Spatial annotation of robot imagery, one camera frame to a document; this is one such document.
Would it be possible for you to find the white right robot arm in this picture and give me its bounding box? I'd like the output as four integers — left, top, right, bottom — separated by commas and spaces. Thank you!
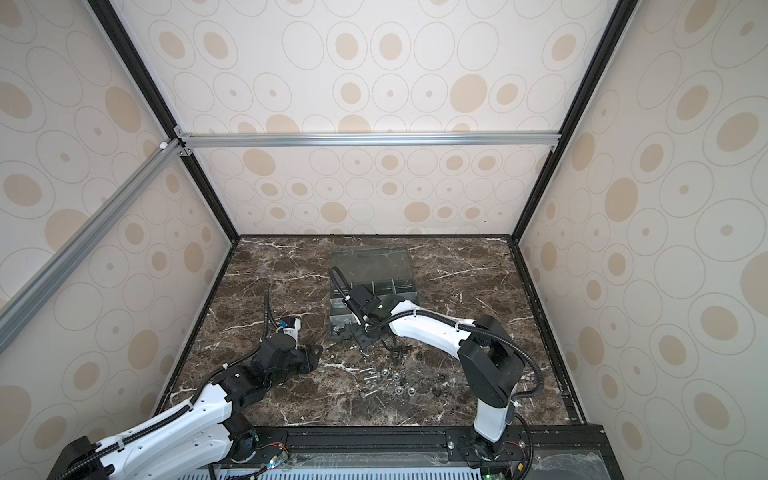
341, 285, 543, 443

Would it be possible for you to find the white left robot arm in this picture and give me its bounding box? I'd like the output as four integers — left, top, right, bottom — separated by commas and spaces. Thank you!
48, 331, 323, 479

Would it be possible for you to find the clear grey compartment organizer box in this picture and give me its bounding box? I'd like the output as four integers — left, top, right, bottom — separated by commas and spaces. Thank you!
329, 246, 419, 342

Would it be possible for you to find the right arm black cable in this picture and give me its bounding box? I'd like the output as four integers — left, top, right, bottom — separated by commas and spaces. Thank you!
328, 265, 546, 475

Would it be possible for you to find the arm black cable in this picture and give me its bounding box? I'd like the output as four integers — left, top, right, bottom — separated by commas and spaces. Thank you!
50, 290, 283, 480
328, 265, 546, 475

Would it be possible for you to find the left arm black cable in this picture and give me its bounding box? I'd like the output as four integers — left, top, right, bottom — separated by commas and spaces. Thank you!
50, 290, 283, 480

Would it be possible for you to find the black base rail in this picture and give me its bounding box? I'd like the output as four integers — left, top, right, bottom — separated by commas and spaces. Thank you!
107, 423, 625, 480

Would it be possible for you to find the horizontal aluminium frame bar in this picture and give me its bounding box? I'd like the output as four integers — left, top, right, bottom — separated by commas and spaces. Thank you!
173, 131, 561, 153

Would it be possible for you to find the diagonal aluminium frame bar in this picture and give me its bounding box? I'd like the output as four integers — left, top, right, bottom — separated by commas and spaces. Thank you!
1, 139, 182, 349

